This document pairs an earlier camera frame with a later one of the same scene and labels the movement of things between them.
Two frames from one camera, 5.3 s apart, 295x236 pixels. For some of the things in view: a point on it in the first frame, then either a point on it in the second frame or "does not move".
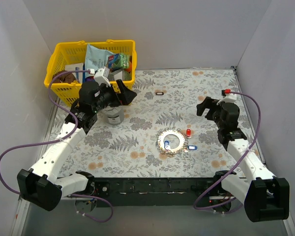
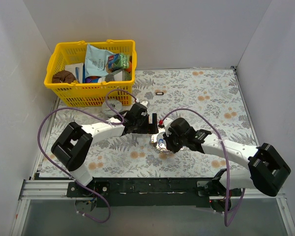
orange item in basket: [130, 67] does not move
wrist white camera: [228, 98] -> [166, 122]
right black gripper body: [210, 113] -> [169, 138]
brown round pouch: [67, 77] does not move
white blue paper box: [79, 76] does not move
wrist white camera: [100, 78] -> [144, 103]
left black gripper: [117, 96] -> [147, 126]
